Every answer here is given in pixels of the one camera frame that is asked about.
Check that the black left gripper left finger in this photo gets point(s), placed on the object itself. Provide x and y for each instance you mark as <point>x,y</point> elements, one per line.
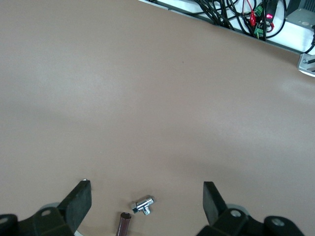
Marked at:
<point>73,211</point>

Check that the black module with red light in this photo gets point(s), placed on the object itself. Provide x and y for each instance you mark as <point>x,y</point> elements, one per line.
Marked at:
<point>269,20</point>

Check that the red alligator clip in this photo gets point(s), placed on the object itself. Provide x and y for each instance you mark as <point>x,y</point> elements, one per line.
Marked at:
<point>252,18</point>

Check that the white table edge rail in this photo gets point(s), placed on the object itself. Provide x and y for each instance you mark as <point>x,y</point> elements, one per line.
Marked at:
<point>292,37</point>

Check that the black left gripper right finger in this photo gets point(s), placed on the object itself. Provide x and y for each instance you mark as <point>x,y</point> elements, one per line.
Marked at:
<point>214,206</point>

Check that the chrome tee pipe fitting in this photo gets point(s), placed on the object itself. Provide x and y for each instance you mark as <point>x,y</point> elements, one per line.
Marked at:
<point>142,204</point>

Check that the grey metal bracket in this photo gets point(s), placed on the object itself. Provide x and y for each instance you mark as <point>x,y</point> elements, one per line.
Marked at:
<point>306,62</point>

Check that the green terminal block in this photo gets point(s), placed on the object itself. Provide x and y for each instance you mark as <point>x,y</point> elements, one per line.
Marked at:
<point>259,30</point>
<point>259,9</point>

